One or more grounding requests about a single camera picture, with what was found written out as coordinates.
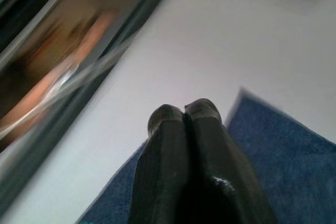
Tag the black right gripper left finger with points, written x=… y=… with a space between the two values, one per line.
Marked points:
x=162 y=155

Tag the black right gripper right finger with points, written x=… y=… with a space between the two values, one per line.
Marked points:
x=223 y=161

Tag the blue denim garment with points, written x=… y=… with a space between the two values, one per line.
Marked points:
x=283 y=161

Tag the glass door with grey frame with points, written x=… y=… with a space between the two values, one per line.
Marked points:
x=63 y=51

